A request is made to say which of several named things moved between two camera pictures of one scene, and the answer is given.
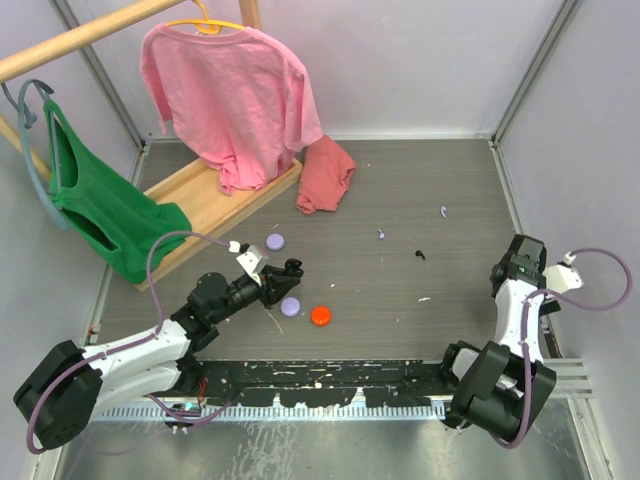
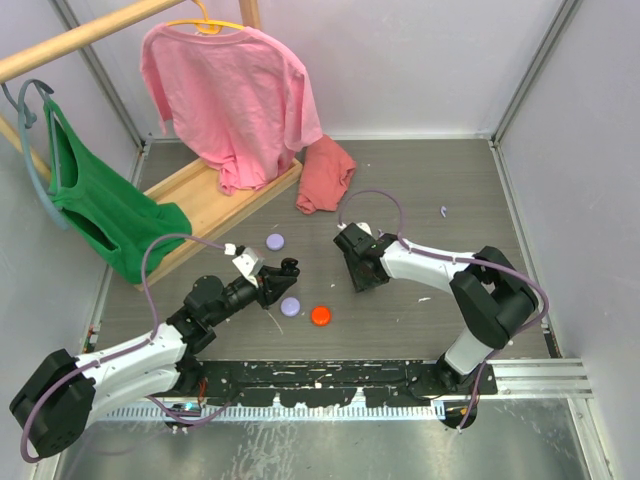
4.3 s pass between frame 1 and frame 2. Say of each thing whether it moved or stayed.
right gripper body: moved
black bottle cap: stayed
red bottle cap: stayed
